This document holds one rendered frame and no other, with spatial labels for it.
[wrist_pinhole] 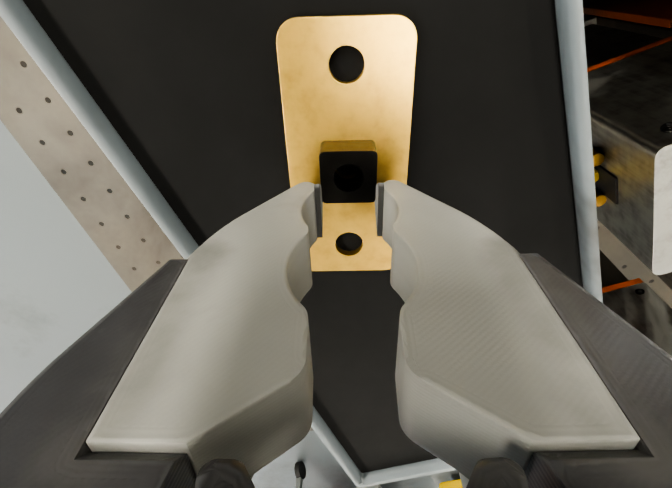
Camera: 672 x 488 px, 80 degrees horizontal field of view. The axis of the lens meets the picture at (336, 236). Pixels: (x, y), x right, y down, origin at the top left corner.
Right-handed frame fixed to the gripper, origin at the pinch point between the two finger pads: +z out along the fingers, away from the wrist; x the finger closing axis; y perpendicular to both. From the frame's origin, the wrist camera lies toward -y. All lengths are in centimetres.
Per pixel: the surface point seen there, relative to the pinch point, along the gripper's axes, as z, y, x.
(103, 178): 48, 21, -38
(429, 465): 1.6, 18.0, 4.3
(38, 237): 118, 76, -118
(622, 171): 9.4, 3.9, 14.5
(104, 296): 118, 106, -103
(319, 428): 1.3, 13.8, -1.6
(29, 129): 48, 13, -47
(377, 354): 1.9, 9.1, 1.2
